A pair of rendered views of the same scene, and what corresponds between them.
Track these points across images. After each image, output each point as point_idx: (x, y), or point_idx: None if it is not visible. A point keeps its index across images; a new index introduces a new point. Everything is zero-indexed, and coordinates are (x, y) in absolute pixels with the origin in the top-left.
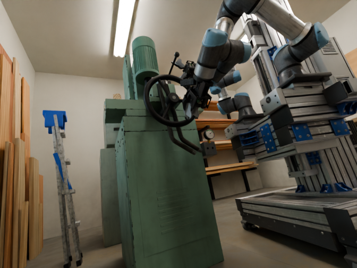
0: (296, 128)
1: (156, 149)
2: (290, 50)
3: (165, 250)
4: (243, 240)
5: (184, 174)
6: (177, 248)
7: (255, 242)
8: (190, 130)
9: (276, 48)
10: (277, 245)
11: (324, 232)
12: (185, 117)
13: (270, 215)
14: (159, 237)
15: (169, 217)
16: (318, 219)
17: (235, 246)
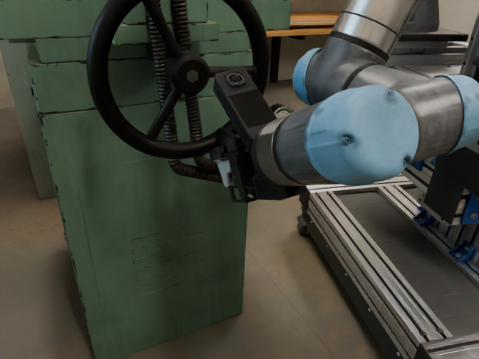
0: (477, 199)
1: (134, 153)
2: None
3: (144, 317)
4: (286, 261)
5: (198, 201)
6: (165, 310)
7: (304, 277)
8: None
9: None
10: (333, 298)
11: (401, 356)
12: (217, 132)
13: (344, 264)
14: (134, 303)
15: (155, 276)
16: (404, 342)
17: (269, 277)
